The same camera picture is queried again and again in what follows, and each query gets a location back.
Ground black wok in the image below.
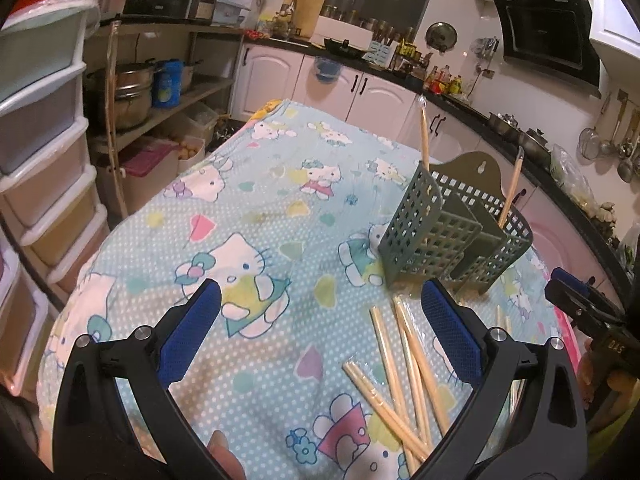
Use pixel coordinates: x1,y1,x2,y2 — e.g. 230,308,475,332
323,36,368,59

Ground plastic drawer cabinet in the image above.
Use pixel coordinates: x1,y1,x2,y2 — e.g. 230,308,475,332
0,0,112,401

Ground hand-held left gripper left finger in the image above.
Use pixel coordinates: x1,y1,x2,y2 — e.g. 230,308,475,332
52,279,223,480

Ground row of metal jars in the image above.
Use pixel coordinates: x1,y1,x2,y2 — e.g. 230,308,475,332
320,4,416,36

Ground blue hanging bag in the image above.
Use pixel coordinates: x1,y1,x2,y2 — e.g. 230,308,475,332
314,56,342,84

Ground black kitchen countertop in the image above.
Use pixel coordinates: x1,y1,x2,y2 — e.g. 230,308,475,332
245,30,640,281

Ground pale blue knife block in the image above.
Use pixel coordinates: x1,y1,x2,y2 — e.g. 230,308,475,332
362,35,401,69

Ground white kitchen base cabinets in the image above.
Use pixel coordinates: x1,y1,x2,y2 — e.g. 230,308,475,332
232,42,640,341

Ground clear plastic bag of vegetables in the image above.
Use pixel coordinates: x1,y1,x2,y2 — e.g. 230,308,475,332
550,144,598,206

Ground wooden cutting board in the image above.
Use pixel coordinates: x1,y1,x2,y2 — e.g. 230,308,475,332
284,0,328,38

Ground person's left hand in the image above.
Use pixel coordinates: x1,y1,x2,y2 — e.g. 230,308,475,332
206,429,247,480

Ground stainless steel pot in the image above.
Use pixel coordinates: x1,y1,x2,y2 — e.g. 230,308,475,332
487,111,521,138
517,127,553,161

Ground pink lid storage box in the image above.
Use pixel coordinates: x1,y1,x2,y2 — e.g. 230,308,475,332
97,137,181,206

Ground row of sauce bottles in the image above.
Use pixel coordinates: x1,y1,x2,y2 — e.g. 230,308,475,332
397,40,476,98

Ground black range hood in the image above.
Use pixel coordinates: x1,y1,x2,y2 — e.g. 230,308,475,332
489,0,602,100

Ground blue cartoon cat printed blanket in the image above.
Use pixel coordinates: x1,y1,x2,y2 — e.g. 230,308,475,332
37,99,581,480

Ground large steel stockpot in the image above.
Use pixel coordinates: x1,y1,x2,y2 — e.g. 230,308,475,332
85,59,163,131

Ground hanging metal ladle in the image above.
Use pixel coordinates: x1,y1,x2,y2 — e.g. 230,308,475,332
616,110,640,184
600,91,629,157

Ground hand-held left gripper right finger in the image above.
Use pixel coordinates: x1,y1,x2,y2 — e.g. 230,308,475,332
415,279,589,480

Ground hanging kitchen tools bunch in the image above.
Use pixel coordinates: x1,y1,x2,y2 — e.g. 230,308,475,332
472,37,501,63

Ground white wall cabinet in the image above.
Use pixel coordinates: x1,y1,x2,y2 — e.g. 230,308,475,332
587,0,640,61

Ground white rectangular box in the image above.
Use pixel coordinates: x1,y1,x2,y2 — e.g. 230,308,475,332
310,15,377,50

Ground green plastic utensil holder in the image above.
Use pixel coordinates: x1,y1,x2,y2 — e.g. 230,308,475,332
377,152,534,294

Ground white box of eggs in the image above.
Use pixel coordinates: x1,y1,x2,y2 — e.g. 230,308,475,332
167,132,207,173

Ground person's right hand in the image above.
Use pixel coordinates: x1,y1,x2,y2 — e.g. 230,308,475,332
577,338,597,405

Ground hanging steel pot lid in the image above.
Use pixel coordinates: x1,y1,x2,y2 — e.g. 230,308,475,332
426,22,458,54

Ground pale blue dish container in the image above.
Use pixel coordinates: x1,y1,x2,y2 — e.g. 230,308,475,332
212,0,251,26

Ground blue tin can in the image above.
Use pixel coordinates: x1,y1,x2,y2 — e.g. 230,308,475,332
151,58,184,109

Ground kitchen faucet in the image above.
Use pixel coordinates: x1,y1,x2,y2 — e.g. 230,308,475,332
277,0,301,36

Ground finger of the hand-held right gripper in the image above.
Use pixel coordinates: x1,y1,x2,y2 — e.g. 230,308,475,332
544,281,619,336
551,267,629,327

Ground wooden shelf rack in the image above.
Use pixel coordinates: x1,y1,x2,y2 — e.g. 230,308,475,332
85,12,246,221

